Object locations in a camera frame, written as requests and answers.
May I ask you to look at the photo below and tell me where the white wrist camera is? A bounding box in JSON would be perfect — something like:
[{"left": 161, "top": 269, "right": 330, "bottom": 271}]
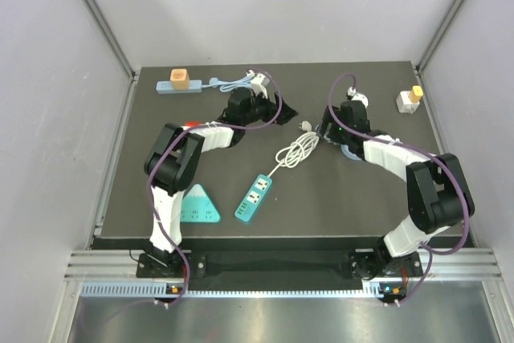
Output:
[
  {"left": 346, "top": 86, "right": 369, "bottom": 108},
  {"left": 247, "top": 70, "right": 269, "bottom": 99}
]

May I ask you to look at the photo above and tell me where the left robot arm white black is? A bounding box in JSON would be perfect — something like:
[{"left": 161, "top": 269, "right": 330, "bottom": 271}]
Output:
[{"left": 144, "top": 88, "right": 298, "bottom": 276}]

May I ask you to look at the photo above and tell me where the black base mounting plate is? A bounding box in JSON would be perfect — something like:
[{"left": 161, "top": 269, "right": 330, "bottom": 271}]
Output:
[{"left": 136, "top": 250, "right": 422, "bottom": 281}]

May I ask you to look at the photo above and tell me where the white cube socket adapter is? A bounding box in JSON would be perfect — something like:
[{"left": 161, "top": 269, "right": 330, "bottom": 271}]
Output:
[{"left": 396, "top": 91, "right": 421, "bottom": 114}]

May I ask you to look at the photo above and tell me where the light blue power strip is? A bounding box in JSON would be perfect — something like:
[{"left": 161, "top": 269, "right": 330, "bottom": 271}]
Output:
[{"left": 155, "top": 80, "right": 202, "bottom": 95}]

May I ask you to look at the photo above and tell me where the small orange plug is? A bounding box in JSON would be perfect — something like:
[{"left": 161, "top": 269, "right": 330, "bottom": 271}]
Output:
[{"left": 408, "top": 85, "right": 424, "bottom": 104}]

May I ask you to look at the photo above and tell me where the teal triangular socket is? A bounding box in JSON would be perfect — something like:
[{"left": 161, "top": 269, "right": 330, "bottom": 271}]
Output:
[{"left": 181, "top": 184, "right": 221, "bottom": 223}]

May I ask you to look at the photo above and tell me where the light blue power cable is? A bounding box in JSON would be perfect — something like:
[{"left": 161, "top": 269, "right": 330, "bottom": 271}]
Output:
[{"left": 200, "top": 72, "right": 258, "bottom": 93}]

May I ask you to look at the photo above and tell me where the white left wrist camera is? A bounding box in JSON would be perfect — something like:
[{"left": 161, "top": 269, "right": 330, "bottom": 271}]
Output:
[{"left": 247, "top": 70, "right": 269, "bottom": 99}]

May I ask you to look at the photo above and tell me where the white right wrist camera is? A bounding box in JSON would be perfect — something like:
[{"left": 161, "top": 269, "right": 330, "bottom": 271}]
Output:
[{"left": 346, "top": 86, "right": 369, "bottom": 108}]

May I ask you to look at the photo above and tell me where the red cube plug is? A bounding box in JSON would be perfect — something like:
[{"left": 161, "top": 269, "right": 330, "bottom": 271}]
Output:
[{"left": 185, "top": 121, "right": 202, "bottom": 127}]

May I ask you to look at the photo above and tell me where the teal power strip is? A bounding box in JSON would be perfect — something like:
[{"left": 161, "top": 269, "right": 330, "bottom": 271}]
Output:
[{"left": 235, "top": 174, "right": 272, "bottom": 223}]

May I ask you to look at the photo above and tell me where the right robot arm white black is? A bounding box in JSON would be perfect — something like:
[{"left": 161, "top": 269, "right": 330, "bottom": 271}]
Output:
[{"left": 317, "top": 100, "right": 475, "bottom": 278}]

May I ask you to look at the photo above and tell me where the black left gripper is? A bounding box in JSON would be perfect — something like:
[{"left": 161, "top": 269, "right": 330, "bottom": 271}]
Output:
[{"left": 242, "top": 88, "right": 298, "bottom": 125}]

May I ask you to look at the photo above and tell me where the orange cube plug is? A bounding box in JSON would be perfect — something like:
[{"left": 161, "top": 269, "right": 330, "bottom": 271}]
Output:
[{"left": 169, "top": 68, "right": 190, "bottom": 91}]

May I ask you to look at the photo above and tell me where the light blue cable duct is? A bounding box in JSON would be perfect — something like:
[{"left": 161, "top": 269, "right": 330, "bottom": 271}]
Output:
[{"left": 80, "top": 282, "right": 405, "bottom": 300}]

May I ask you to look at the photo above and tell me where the round light blue socket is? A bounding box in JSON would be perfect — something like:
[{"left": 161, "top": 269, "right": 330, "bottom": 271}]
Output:
[{"left": 341, "top": 145, "right": 361, "bottom": 161}]

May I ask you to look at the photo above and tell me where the white power cable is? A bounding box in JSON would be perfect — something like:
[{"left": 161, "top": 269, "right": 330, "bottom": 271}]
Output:
[{"left": 267, "top": 120, "right": 321, "bottom": 178}]

